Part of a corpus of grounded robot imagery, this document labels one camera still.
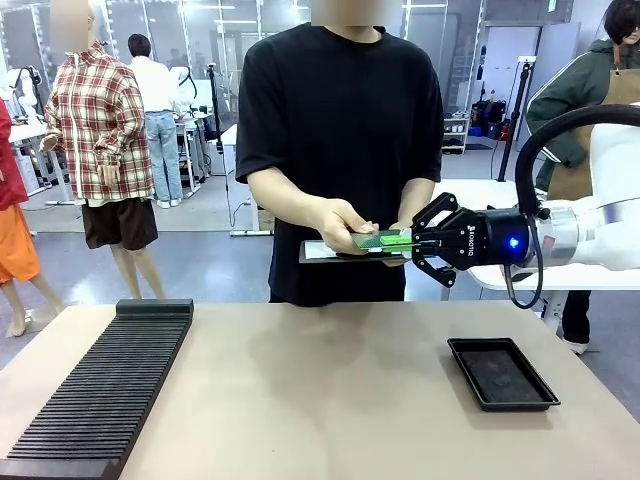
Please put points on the person in brown apron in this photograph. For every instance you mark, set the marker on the person in brown apron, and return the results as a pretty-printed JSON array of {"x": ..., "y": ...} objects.
[{"x": 565, "y": 100}]

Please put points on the person's right hand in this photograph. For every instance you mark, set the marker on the person's right hand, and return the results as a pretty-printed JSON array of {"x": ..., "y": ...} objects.
[{"x": 345, "y": 225}]

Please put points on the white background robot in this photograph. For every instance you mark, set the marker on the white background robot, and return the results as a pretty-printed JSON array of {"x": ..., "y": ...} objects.
[
  {"x": 25, "y": 92},
  {"x": 186, "y": 90}
]

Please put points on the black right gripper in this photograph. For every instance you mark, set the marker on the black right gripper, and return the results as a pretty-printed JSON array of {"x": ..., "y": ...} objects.
[{"x": 480, "y": 240}]

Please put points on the mannequin in red and orange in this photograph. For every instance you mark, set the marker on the mannequin in red and orange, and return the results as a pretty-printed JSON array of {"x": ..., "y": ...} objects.
[{"x": 15, "y": 240}]

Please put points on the black handheld tray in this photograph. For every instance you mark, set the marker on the black handheld tray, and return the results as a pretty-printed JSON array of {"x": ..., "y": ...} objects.
[{"x": 320, "y": 252}]

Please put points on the slim black background tripod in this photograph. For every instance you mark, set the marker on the slim black background tripod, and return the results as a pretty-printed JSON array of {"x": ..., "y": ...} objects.
[{"x": 215, "y": 115}]

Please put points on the person's left forearm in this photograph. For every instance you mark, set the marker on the person's left forearm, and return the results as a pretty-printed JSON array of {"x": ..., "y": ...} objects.
[{"x": 415, "y": 200}]

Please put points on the black plastic tray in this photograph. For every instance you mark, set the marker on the black plastic tray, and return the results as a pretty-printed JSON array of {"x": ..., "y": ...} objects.
[{"x": 500, "y": 375}]

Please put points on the white shoe shelf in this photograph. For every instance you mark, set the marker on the white shoe shelf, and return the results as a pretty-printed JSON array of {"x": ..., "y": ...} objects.
[{"x": 456, "y": 135}]

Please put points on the person's right forearm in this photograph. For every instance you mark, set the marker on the person's right forearm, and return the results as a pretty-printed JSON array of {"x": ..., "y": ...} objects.
[{"x": 285, "y": 200}]

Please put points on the white side table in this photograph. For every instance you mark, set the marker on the white side table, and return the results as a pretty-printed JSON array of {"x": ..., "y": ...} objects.
[{"x": 500, "y": 192}]

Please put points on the person in black t-shirt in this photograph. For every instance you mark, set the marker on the person in black t-shirt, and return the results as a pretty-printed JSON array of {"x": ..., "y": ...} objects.
[{"x": 340, "y": 125}]

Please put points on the black tripod with white head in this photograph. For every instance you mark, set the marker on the black tripod with white head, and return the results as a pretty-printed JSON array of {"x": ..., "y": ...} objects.
[{"x": 515, "y": 120}]

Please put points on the mannequin in plaid shirt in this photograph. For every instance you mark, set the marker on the mannequin in plaid shirt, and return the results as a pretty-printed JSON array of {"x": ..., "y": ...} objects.
[{"x": 100, "y": 125}]

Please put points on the person in white shirt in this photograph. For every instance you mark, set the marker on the person in white shirt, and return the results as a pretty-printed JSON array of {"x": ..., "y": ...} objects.
[{"x": 160, "y": 100}]

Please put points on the green PCB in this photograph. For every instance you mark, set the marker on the green PCB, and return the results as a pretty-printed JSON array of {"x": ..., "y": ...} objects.
[{"x": 367, "y": 241}]

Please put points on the black slotted PCB rack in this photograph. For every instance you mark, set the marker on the black slotted PCB rack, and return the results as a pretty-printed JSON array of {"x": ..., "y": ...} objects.
[{"x": 100, "y": 400}]

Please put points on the white background desk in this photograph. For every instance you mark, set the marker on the white background desk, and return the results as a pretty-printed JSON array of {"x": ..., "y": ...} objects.
[{"x": 230, "y": 135}]

